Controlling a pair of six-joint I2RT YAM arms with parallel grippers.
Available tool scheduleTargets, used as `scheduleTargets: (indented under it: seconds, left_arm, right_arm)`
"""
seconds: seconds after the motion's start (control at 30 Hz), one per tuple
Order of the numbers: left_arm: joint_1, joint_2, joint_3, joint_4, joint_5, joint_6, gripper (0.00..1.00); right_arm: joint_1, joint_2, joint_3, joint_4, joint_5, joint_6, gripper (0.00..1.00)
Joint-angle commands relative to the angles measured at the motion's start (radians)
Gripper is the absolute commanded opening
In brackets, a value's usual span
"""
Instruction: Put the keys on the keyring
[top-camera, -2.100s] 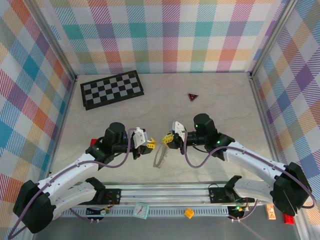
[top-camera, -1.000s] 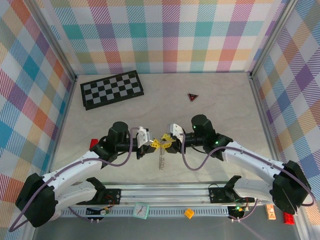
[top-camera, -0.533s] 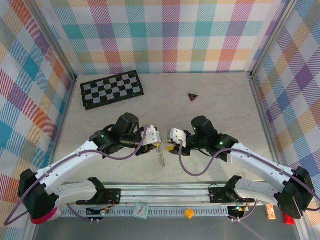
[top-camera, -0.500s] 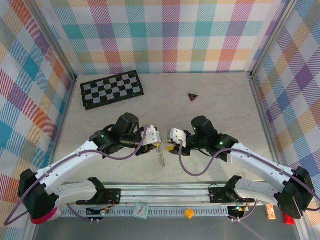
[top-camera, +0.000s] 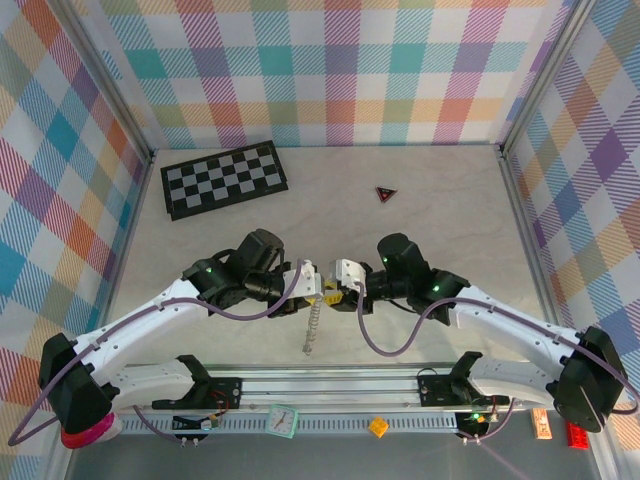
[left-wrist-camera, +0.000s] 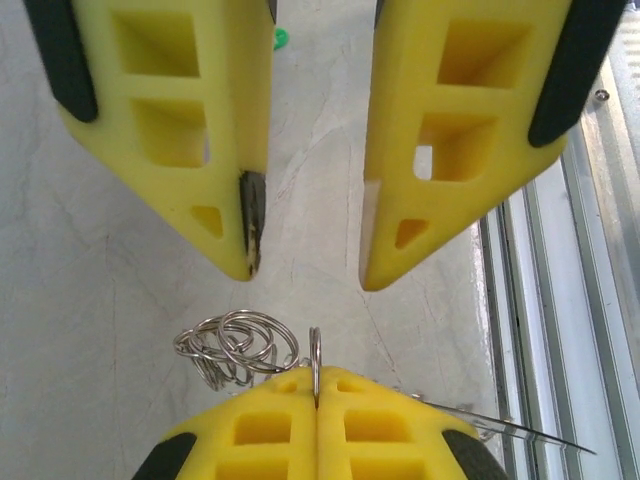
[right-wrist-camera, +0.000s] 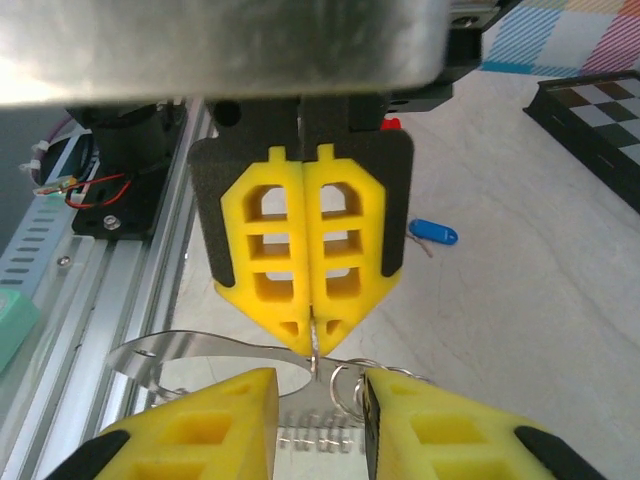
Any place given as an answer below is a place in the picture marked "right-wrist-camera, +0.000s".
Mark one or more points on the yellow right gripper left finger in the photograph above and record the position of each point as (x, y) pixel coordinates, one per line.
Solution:
(210, 430)

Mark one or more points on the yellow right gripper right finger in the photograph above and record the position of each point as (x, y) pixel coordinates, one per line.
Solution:
(450, 440)

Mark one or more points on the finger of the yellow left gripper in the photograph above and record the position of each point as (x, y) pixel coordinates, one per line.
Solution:
(235, 240)
(370, 240)

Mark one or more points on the blue plastic key tag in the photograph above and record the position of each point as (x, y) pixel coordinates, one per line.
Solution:
(432, 231)

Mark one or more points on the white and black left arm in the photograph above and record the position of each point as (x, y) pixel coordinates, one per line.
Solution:
(130, 135)

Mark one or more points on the small red block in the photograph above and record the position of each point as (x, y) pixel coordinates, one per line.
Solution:
(392, 123)

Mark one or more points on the mint green square clock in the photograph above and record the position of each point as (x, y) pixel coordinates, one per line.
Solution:
(15, 320)

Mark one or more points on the black and silver chessboard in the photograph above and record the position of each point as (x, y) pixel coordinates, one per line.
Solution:
(595, 120)

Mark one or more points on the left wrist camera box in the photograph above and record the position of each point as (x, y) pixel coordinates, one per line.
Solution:
(225, 45)

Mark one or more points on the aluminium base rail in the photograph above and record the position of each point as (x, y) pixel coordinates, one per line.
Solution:
(145, 280)

